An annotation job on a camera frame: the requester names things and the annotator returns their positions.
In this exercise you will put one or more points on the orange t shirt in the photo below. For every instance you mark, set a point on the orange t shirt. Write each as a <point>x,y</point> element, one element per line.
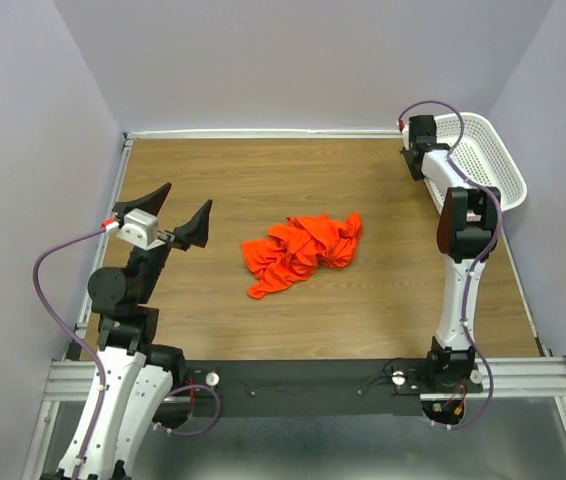
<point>293,251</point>

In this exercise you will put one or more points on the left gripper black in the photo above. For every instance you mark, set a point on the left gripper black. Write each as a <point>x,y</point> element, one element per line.
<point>196,229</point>

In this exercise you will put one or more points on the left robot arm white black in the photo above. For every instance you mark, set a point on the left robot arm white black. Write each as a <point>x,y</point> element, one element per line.
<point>132,374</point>

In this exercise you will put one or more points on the aluminium frame rail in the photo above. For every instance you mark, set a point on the aluminium frame rail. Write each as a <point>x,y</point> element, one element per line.
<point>513,378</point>

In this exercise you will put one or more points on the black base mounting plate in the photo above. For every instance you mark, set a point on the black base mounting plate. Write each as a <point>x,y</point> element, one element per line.
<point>314,388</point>

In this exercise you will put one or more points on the white perforated plastic basket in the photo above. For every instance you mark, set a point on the white perforated plastic basket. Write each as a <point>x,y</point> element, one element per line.
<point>483,157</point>

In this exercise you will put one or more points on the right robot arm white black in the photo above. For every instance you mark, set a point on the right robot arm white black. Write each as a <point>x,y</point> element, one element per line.
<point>467,233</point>

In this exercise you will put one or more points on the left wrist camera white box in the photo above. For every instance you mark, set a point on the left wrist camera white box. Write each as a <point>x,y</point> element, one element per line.
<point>140,229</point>

